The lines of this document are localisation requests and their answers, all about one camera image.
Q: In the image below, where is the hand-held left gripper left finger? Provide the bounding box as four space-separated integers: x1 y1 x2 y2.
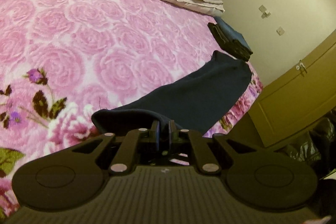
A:
52 120 160 175

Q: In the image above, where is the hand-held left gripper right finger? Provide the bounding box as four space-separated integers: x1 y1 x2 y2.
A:
169 121 279 174

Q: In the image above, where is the dark navy sweater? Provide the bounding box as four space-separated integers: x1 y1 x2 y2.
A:
91 50 253 139

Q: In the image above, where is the folded black garment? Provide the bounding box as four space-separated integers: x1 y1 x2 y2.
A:
207 22 254 62

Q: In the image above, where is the folded blue garment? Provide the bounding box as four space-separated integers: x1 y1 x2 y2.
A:
215 17 251 53

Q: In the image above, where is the wooden door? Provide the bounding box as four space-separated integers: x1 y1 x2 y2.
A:
248 30 336 149

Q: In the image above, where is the pink floral blanket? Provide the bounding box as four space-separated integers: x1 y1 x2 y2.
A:
0 0 264 219

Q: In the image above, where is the black plastic bag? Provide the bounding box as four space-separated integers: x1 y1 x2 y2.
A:
285 118 336 180

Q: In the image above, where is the metal door handle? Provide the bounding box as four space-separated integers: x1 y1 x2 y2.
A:
295 60 308 74

